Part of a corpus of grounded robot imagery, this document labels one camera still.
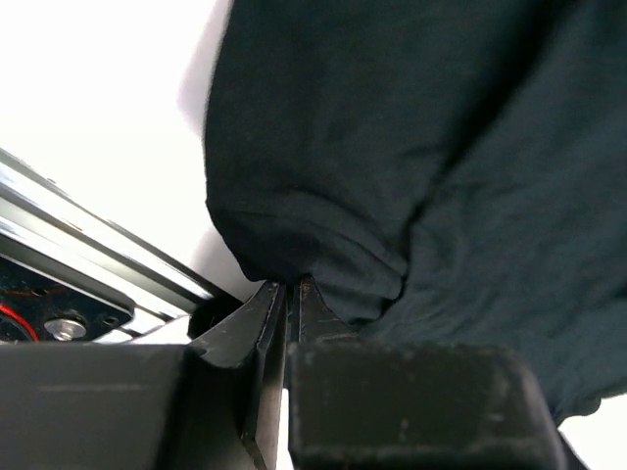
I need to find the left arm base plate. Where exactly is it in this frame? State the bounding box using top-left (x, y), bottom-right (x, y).
top-left (1, 256), bottom-right (135, 344)

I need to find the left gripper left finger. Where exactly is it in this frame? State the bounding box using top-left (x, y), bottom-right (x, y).
top-left (1, 283), bottom-right (286, 469)

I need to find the black t-shirt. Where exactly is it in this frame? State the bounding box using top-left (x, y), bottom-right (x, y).
top-left (204, 1), bottom-right (626, 421)

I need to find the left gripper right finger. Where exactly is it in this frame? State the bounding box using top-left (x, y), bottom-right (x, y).
top-left (287, 278), bottom-right (568, 469)

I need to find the aluminium front rail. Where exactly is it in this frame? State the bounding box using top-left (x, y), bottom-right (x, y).
top-left (1, 151), bottom-right (241, 321)

